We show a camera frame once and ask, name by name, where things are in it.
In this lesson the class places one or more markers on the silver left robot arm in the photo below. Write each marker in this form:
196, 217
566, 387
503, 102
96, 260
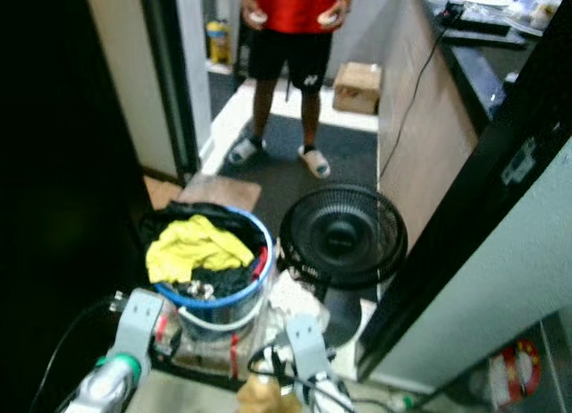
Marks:
107, 386

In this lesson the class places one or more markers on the dark door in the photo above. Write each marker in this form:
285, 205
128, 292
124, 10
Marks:
63, 163

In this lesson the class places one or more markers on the yellow garment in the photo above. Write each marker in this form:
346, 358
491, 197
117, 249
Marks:
192, 248

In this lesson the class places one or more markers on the brown floor mat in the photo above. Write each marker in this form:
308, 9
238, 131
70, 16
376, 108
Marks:
219, 192

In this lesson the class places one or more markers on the dark garment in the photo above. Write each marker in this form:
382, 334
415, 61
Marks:
223, 282

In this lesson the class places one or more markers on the clear bucket with blue rim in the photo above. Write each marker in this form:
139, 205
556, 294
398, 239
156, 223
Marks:
219, 310

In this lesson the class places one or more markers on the clear plastic box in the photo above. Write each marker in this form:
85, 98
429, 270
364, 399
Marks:
206, 350

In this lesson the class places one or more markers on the yellow bottle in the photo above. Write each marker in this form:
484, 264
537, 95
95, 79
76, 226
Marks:
217, 42

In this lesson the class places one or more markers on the red garment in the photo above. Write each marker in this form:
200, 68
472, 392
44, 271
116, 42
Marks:
263, 261

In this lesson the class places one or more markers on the white crumpled cloth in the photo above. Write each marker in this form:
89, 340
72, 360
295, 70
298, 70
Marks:
293, 297

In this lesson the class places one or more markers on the tan crumpled cloth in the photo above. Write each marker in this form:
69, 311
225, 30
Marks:
268, 397

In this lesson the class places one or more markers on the black floor fan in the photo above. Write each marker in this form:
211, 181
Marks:
341, 236

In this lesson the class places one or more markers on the person in red shirt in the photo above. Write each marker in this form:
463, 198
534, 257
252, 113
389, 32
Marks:
290, 6

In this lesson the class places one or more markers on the brown cardboard box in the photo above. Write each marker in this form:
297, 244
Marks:
357, 89

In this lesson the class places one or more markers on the wooden counter with black top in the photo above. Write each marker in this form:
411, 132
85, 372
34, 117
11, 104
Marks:
429, 136

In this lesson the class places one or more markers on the black countertop appliance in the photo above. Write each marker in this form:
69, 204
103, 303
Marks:
475, 20

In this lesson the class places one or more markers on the red and white package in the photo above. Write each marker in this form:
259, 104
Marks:
517, 368

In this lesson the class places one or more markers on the white door frame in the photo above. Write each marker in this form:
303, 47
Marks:
121, 73

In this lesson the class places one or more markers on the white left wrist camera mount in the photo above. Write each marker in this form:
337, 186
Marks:
143, 324

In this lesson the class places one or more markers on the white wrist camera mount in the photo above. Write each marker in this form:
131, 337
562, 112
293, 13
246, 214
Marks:
308, 346
143, 324

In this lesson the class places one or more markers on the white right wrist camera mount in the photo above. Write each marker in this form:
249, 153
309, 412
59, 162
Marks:
308, 346

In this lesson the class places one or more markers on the black door frame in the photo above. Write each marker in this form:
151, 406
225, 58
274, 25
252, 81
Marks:
456, 252

